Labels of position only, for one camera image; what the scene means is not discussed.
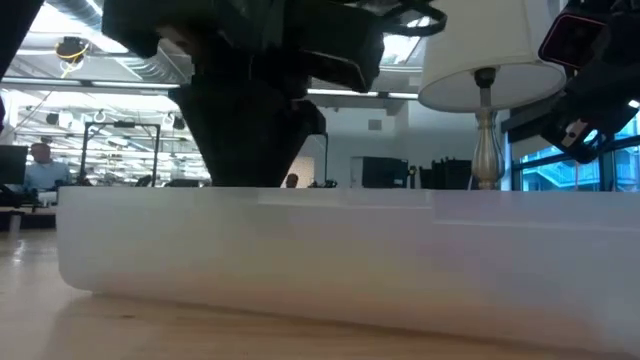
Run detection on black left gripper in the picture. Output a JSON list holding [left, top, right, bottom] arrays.
[[102, 0, 326, 189]]

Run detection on clear supply box pink lid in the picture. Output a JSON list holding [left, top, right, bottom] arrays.
[[55, 185, 640, 357]]

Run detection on blue tinted window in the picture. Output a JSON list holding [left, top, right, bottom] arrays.
[[513, 119, 640, 193]]

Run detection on white shade table lamp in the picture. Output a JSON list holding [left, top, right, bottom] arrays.
[[418, 0, 567, 192]]

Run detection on long ceiling light bar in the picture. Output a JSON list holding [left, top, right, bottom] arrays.
[[0, 77, 419, 100]]

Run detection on black cabinet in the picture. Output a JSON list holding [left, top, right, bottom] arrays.
[[360, 155, 411, 190]]

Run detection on black equipment crate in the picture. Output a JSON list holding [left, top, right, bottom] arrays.
[[418, 156, 474, 192]]

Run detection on background office desk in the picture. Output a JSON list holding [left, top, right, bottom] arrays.
[[0, 202, 58, 233]]

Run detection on black computer monitor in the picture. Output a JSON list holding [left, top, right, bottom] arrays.
[[0, 144, 29, 187]]

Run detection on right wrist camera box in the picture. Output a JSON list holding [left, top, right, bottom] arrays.
[[538, 11, 609, 69]]

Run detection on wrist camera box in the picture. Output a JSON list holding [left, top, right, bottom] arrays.
[[538, 11, 609, 69], [287, 0, 387, 94]]

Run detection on black background rig frame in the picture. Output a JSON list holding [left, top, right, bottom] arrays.
[[79, 120, 162, 188], [322, 131, 330, 189]]

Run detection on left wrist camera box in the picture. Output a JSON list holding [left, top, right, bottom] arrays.
[[287, 0, 387, 94]]

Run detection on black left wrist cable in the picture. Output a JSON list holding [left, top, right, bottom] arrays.
[[378, 0, 449, 38]]

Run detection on yellow ceiling cable reel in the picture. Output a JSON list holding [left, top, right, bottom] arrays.
[[54, 35, 92, 66]]

